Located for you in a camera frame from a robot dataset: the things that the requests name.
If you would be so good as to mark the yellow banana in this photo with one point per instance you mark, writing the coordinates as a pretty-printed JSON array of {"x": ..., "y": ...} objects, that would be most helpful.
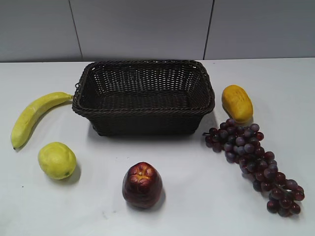
[{"x": 32, "y": 113}]

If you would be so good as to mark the black woven basket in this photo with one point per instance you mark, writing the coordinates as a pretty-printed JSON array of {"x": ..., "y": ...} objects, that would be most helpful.
[{"x": 144, "y": 97}]

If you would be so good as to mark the yellow lemon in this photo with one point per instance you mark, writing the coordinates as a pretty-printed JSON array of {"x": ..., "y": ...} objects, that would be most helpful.
[{"x": 57, "y": 160}]

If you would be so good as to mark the red apple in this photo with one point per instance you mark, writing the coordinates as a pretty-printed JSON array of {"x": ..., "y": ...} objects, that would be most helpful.
[{"x": 142, "y": 185}]

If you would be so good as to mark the purple grape bunch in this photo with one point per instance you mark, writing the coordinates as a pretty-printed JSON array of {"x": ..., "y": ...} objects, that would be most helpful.
[{"x": 241, "y": 145}]

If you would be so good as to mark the orange yellow mango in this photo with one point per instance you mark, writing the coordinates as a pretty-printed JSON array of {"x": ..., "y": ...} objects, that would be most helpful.
[{"x": 237, "y": 103}]

